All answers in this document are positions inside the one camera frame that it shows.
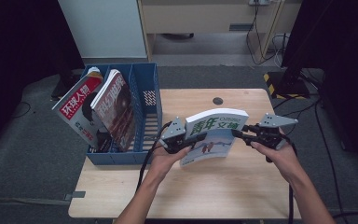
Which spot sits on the red banner magazine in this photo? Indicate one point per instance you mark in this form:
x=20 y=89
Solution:
x=74 y=102

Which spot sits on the white power strip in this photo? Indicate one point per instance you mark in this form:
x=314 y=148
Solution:
x=259 y=2

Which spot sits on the light wooden desk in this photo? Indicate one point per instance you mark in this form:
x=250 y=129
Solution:
x=192 y=18

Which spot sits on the blue plastic file rack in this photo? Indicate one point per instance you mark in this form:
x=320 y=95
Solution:
x=149 y=77

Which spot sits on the red orange cover magazine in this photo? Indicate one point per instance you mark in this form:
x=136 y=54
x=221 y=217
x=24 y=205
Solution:
x=118 y=109

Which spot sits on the white snow scene magazine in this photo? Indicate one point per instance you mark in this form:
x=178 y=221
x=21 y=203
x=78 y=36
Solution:
x=217 y=149

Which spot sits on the grey tape piece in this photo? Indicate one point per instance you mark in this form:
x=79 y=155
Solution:
x=74 y=195

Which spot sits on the person's left hand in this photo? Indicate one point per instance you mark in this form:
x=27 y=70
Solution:
x=164 y=163

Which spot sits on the black stand with striped base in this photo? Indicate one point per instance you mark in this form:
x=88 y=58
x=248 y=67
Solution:
x=287 y=85

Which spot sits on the black stand base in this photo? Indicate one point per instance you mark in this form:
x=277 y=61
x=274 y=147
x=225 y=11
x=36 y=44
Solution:
x=62 y=88

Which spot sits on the white cabinet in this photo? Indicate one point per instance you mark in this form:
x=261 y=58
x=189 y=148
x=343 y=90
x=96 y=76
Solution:
x=102 y=28

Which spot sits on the person's right hand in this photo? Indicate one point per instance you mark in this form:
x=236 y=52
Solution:
x=284 y=161

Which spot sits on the black curtain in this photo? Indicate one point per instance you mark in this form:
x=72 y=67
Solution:
x=18 y=46
x=348 y=46

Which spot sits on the dark blue lava cover magazine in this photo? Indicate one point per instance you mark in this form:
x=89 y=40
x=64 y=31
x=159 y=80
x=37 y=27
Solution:
x=102 y=88

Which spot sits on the dark round table grommet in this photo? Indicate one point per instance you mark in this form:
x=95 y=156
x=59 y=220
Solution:
x=217 y=100

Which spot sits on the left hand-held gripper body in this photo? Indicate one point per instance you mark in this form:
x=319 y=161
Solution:
x=174 y=133

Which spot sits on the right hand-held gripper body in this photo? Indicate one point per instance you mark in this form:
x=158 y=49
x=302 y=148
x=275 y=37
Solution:
x=270 y=135

